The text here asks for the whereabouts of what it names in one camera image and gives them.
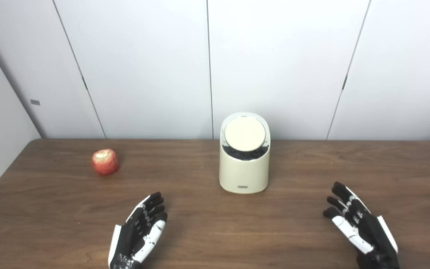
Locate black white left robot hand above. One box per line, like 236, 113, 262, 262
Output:
108, 192, 168, 269

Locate cream round bin lid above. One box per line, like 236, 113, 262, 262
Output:
224, 117, 266, 152

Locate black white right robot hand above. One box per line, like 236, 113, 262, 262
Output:
323, 182, 400, 269

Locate red apple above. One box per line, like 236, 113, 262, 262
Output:
91, 149, 119, 176

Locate cream-colored bin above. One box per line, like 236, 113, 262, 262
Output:
219, 112, 271, 194

